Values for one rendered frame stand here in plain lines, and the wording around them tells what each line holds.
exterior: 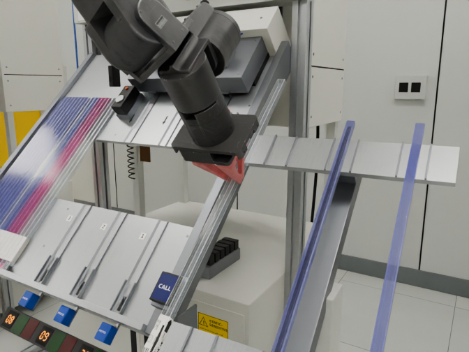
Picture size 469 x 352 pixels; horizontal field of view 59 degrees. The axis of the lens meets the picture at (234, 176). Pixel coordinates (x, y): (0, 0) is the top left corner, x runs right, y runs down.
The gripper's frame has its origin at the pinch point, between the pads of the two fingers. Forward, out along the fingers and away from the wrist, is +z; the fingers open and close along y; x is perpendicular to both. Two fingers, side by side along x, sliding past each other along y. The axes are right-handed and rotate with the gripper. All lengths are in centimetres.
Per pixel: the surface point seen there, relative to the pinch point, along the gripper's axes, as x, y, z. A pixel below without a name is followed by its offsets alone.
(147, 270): 10.5, 19.9, 18.3
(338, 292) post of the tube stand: 5.6, -14.1, 18.8
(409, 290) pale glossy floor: -77, -13, 193
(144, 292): 14.3, 18.4, 18.6
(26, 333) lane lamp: 28, 41, 22
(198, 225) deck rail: 0.7, 12.7, 16.0
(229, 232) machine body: -28, 38, 72
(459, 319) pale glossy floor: -62, -38, 180
